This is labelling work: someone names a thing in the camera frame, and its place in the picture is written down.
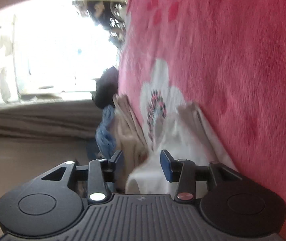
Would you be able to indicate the dark purple bag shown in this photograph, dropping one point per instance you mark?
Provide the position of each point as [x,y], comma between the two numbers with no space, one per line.
[106,87]

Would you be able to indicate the wheelchair with clothes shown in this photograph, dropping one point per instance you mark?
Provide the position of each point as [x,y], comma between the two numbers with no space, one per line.
[108,14]

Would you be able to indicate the folded light blue garment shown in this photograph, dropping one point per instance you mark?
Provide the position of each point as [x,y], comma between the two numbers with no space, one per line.
[104,138]

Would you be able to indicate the grey brown curtain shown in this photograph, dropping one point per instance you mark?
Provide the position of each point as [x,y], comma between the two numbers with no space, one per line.
[53,120]

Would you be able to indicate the white button shirt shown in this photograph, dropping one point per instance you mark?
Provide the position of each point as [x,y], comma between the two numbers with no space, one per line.
[185,134]

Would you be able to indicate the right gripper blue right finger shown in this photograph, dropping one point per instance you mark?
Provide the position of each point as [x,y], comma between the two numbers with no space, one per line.
[176,170]

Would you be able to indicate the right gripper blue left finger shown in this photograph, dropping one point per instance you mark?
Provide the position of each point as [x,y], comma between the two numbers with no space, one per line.
[106,170]

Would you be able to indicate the pink floral bed blanket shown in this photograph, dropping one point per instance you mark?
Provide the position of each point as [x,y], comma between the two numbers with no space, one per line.
[229,56]

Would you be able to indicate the folded cream garments stack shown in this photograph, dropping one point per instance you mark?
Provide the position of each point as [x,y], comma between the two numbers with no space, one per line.
[129,138]

